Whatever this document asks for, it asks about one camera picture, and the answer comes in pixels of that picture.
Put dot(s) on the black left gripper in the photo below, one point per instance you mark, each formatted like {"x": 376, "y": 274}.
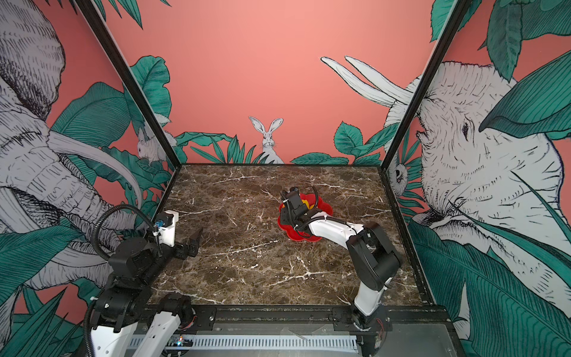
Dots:
{"x": 182, "y": 253}

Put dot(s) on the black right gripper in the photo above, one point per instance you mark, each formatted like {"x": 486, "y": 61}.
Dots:
{"x": 285, "y": 211}

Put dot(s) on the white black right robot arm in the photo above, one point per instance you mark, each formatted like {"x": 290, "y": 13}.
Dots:
{"x": 374, "y": 257}

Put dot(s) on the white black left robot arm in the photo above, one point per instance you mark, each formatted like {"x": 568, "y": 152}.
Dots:
{"x": 114, "y": 315}

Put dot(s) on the red flower-shaped fruit bowl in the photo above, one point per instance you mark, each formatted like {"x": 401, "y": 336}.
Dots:
{"x": 301, "y": 236}

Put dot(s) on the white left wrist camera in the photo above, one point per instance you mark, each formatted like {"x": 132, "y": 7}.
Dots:
{"x": 164, "y": 228}

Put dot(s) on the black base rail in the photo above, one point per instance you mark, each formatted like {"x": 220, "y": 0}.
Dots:
{"x": 340, "y": 316}

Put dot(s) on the white slotted cable duct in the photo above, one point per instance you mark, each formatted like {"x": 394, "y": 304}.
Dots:
{"x": 344, "y": 344}

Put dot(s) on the black corner frame post left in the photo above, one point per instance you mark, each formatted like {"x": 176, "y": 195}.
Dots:
{"x": 95, "y": 21}

